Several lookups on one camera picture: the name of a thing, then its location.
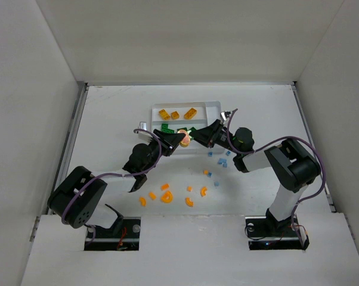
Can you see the yellow square lego brick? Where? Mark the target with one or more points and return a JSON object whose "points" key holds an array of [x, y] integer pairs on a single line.
{"points": [[175, 115]]}

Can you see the light blue lego pair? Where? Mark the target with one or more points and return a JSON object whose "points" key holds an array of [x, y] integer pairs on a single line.
{"points": [[221, 161]]}

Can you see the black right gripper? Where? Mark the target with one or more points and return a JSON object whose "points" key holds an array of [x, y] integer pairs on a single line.
{"points": [[214, 134]]}

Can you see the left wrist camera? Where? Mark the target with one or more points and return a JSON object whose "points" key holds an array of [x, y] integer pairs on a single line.
{"points": [[142, 132]]}

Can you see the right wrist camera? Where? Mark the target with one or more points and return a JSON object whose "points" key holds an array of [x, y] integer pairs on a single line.
{"points": [[225, 116]]}

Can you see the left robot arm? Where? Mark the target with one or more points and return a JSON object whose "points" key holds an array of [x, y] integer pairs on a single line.
{"points": [[76, 199]]}

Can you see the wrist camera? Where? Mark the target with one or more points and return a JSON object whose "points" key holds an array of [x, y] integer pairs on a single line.
{"points": [[225, 116], [142, 132]]}

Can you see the orange curved lego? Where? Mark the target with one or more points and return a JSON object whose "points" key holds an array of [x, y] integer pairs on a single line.
{"points": [[203, 191], [189, 202], [143, 201]]}

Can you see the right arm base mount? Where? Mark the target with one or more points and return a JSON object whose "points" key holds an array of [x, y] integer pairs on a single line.
{"points": [[263, 237]]}

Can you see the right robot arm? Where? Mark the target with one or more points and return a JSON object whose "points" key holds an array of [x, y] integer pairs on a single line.
{"points": [[294, 166]]}

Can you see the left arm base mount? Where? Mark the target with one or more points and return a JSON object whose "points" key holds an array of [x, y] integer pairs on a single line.
{"points": [[109, 230]]}

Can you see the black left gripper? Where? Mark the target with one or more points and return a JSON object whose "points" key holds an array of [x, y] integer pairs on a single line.
{"points": [[163, 145]]}

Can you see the orange round lego piece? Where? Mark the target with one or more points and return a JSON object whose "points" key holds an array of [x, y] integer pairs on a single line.
{"points": [[167, 197]]}

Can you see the yellow long lego brick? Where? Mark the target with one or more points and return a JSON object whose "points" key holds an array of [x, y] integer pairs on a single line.
{"points": [[190, 114]]}

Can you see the orange small lego block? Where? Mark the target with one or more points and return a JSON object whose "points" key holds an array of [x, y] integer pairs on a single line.
{"points": [[152, 195]]}

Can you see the white divided sorting tray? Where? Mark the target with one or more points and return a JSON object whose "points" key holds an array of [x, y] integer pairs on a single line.
{"points": [[207, 113]]}

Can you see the green lego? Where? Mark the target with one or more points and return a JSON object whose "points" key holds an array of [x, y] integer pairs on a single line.
{"points": [[165, 128]]}

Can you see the orange round figure piece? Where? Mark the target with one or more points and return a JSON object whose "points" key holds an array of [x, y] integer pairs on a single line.
{"points": [[185, 142]]}

